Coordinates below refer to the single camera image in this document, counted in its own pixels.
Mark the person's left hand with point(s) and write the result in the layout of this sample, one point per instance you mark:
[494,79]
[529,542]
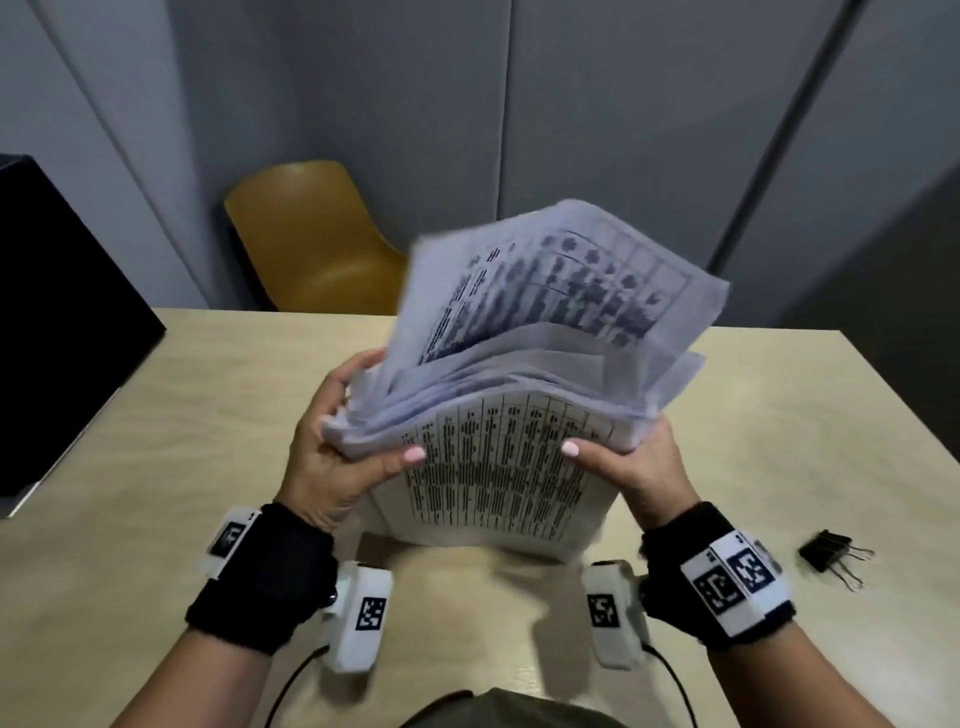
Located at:
[322,480]

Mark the person's right hand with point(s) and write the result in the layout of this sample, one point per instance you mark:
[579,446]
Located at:
[645,480]

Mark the pile of printed papers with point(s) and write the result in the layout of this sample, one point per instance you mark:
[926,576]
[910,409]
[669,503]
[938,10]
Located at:
[487,480]

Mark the black binder clip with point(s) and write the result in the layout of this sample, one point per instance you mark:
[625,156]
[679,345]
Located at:
[821,551]

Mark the yellow chair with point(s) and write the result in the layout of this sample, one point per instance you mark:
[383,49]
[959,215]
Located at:
[315,240]

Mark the olive green shirt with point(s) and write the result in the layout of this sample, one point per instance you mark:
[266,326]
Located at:
[517,712]

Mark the black monitor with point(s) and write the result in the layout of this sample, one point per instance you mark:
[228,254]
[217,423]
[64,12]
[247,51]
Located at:
[60,337]

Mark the white wrist camera with marker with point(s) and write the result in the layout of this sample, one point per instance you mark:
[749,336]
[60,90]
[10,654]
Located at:
[615,641]
[360,641]

